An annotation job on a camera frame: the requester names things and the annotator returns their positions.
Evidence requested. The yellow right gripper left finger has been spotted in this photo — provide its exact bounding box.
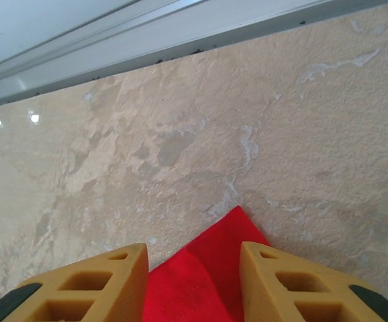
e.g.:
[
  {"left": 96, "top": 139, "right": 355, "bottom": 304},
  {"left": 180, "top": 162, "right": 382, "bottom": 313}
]
[{"left": 0, "top": 243, "right": 149, "bottom": 322}]

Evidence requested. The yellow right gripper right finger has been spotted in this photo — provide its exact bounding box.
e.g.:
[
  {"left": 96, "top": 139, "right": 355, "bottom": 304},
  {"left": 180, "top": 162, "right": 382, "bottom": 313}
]
[{"left": 240, "top": 240, "right": 388, "bottom": 322}]

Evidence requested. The red t-shirt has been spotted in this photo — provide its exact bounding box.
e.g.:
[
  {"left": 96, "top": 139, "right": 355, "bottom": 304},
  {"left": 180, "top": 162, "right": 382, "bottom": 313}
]
[{"left": 142, "top": 205, "right": 272, "bottom": 322}]

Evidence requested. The aluminium table frame rail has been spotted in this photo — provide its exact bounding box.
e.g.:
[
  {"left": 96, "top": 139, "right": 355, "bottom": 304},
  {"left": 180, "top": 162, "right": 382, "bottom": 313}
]
[{"left": 0, "top": 0, "right": 388, "bottom": 110}]

